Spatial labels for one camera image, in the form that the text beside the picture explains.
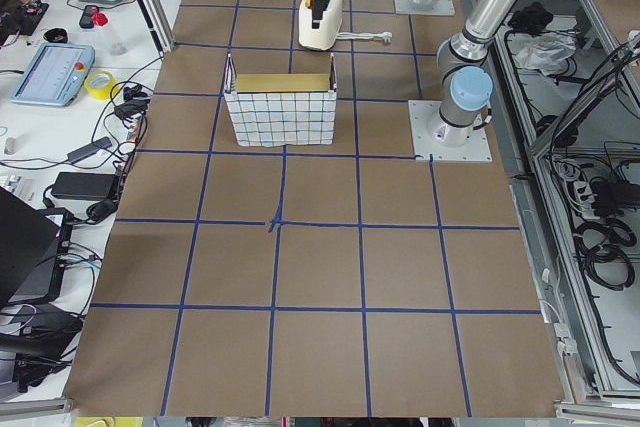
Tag black laptop computer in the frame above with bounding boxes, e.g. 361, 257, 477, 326
1, 189, 72, 307

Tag white two-slot toaster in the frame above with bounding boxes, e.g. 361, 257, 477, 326
298, 0, 343, 51

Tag black power adapter brick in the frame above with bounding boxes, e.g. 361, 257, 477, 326
51, 172, 118, 201

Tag blue teach pendant near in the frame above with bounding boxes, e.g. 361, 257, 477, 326
10, 43, 95, 107

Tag wire basket with wooden insert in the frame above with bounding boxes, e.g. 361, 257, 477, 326
224, 55, 338, 147

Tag white power cord with plug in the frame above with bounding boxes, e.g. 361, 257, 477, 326
336, 31, 394, 43

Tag yellow tape roll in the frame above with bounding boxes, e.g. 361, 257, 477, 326
83, 70, 120, 100

